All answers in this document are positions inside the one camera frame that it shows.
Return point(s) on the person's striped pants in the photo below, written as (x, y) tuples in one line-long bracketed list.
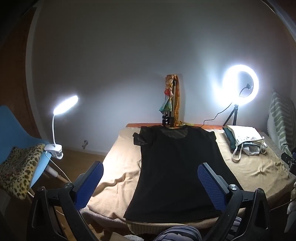
[(178, 234)]

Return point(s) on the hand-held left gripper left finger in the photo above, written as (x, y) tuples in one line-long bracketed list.
[(90, 185)]

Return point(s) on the green striped pillow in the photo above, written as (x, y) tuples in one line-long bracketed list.
[(278, 115)]

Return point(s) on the white tote bag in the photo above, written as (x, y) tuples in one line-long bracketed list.
[(245, 135)]

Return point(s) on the beige blanket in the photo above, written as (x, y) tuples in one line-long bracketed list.
[(120, 162)]

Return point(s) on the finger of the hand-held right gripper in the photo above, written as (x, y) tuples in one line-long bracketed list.
[(287, 160)]

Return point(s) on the dark green garment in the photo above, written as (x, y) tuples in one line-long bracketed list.
[(229, 138)]

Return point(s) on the tripod wrapped in colourful cloth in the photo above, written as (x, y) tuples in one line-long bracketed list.
[(177, 97)]

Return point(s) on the blue chair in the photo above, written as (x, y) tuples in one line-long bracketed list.
[(13, 129)]

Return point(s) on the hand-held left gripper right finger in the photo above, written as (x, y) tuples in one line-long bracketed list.
[(211, 186)]

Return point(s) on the person's right hand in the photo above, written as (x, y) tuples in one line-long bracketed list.
[(292, 208)]

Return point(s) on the leopard print cushion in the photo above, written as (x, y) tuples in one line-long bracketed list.
[(16, 171)]

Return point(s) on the metal wall fitting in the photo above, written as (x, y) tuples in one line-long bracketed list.
[(85, 144)]

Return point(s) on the small black tripod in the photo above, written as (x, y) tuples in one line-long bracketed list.
[(234, 114)]

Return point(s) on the black t-shirt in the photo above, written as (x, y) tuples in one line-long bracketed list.
[(173, 166)]

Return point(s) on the white clip desk lamp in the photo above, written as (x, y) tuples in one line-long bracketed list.
[(64, 104)]

